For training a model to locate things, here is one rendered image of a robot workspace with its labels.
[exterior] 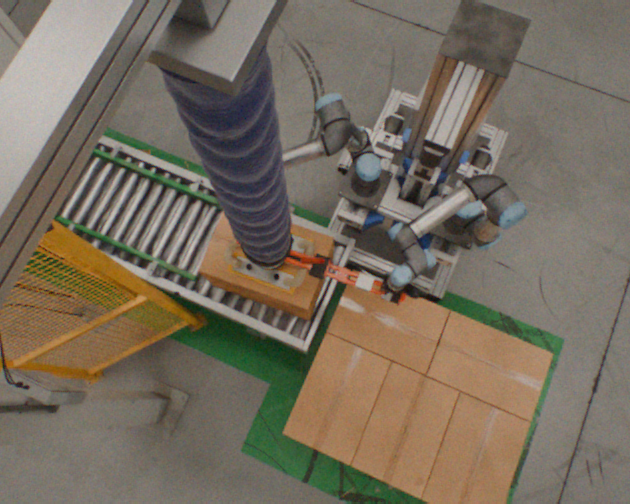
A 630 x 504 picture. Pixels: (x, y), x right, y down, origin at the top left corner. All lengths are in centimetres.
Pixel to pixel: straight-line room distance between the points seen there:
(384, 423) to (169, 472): 144
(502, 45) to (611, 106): 269
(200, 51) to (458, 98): 115
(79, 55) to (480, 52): 150
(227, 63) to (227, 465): 305
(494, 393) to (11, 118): 285
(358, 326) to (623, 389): 183
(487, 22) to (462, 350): 179
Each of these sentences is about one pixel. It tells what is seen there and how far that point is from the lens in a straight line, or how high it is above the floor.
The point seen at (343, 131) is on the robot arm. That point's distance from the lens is 226.
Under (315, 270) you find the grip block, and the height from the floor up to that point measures 125.
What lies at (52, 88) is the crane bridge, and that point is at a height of 305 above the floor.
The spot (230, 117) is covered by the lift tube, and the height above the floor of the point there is 261.
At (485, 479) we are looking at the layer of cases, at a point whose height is 54.
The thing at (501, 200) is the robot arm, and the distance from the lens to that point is 222.
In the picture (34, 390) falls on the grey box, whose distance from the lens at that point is 212.
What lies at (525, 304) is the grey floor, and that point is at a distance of 395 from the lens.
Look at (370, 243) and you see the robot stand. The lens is 360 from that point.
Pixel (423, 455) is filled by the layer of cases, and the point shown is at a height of 54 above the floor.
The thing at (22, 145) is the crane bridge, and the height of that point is 305.
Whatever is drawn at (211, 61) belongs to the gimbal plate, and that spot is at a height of 288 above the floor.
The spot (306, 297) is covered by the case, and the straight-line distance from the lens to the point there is 275.
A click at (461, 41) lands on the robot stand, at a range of 206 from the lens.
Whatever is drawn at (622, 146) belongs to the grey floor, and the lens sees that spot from 459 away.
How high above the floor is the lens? 365
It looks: 75 degrees down
